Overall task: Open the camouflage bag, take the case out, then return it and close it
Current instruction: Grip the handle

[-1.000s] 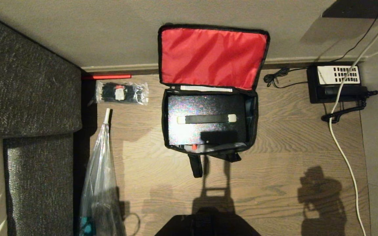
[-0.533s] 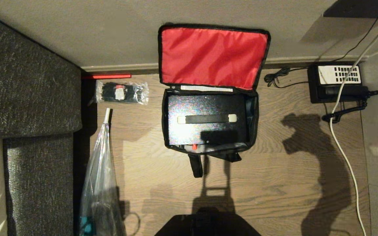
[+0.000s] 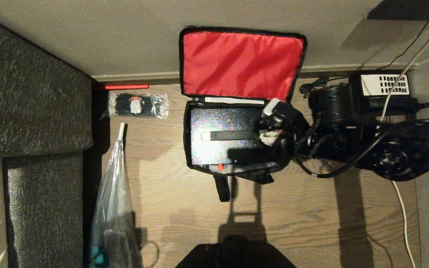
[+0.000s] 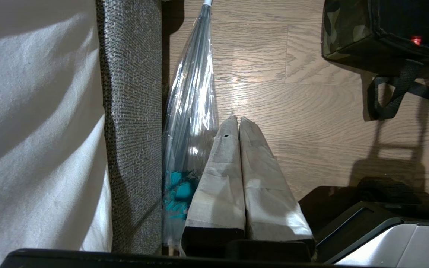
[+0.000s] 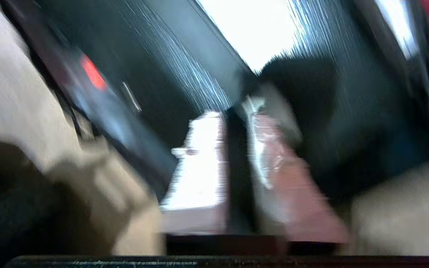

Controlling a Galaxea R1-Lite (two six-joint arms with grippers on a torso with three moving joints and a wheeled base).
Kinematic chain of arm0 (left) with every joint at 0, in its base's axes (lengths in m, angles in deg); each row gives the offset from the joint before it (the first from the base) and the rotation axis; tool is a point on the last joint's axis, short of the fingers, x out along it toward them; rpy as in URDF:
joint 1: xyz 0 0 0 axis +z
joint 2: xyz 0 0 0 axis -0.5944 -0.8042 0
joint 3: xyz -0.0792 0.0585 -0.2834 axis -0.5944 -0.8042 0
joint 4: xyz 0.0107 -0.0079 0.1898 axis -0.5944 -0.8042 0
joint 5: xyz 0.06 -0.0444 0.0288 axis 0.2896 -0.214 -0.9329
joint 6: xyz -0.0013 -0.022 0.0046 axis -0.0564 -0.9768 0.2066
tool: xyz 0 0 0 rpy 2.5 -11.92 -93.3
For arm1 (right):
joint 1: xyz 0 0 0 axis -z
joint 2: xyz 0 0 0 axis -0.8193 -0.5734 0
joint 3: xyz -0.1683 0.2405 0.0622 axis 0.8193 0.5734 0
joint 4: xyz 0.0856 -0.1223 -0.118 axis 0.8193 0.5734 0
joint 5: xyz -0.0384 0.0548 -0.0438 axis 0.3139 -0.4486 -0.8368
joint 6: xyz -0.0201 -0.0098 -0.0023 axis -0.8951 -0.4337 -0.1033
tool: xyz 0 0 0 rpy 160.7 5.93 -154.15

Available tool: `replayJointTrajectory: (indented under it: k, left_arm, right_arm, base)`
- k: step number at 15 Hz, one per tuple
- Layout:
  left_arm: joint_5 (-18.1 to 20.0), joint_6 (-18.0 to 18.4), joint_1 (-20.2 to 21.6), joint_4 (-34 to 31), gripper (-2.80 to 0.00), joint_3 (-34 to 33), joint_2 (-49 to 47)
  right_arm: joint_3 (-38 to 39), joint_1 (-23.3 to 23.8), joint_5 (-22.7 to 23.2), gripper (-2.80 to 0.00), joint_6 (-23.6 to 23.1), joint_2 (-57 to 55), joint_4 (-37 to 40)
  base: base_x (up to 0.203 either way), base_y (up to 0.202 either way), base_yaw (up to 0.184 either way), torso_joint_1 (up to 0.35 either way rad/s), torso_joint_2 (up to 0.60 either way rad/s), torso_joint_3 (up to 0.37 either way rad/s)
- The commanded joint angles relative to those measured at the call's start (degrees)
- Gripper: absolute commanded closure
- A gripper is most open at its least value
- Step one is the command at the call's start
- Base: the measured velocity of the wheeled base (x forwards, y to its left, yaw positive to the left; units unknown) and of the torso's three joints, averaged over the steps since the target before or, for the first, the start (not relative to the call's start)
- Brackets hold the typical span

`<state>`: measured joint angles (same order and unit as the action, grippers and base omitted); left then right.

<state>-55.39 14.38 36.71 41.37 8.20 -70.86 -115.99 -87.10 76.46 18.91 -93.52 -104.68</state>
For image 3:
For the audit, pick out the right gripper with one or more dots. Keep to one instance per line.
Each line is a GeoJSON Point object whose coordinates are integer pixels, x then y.
{"type": "Point", "coordinates": [291, 123]}

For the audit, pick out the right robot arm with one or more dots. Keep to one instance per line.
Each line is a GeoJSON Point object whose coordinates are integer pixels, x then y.
{"type": "Point", "coordinates": [397, 149]}

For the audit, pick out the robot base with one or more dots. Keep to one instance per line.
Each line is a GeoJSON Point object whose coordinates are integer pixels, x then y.
{"type": "Point", "coordinates": [237, 255]}

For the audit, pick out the open black bag red lining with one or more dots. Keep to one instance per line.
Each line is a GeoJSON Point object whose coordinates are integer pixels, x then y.
{"type": "Point", "coordinates": [244, 169]}

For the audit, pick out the red lined bag lid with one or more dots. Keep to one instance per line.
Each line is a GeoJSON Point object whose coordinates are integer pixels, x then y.
{"type": "Point", "coordinates": [237, 63]}

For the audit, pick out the plastic bag of black ties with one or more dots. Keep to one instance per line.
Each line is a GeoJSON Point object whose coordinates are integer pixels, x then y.
{"type": "Point", "coordinates": [143, 106]}

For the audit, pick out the clear plastic bag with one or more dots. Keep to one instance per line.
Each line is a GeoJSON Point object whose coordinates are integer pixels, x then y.
{"type": "Point", "coordinates": [112, 208]}

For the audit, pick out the white paper strip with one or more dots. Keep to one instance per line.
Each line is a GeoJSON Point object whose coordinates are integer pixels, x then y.
{"type": "Point", "coordinates": [233, 100]}

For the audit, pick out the black box with vented label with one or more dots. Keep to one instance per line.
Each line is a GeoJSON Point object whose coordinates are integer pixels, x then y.
{"type": "Point", "coordinates": [384, 86]}

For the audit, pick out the thin red stick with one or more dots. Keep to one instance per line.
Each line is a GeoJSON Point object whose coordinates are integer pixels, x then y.
{"type": "Point", "coordinates": [125, 86]}

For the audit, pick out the dark furniture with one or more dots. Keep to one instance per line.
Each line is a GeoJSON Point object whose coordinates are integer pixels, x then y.
{"type": "Point", "coordinates": [412, 9]}

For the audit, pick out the teal object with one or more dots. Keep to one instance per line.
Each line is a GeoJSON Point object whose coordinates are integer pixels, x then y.
{"type": "Point", "coordinates": [99, 257]}

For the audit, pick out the dark grey fabric sofa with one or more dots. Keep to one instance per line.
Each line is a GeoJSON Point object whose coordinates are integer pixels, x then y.
{"type": "Point", "coordinates": [32, 93]}

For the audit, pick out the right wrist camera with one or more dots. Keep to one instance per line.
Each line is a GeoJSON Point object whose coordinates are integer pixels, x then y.
{"type": "Point", "coordinates": [272, 108]}

